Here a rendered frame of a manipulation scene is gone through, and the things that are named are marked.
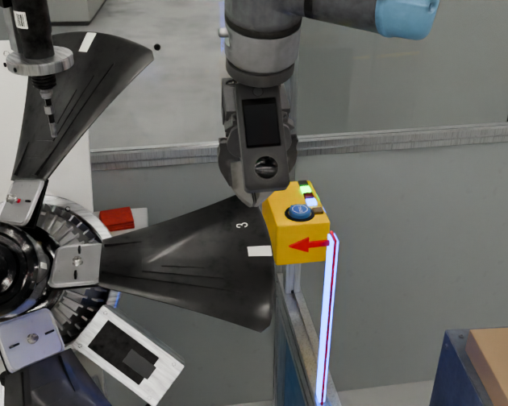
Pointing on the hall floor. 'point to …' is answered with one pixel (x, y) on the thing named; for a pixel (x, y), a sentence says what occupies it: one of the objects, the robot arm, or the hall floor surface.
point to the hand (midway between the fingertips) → (253, 202)
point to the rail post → (279, 362)
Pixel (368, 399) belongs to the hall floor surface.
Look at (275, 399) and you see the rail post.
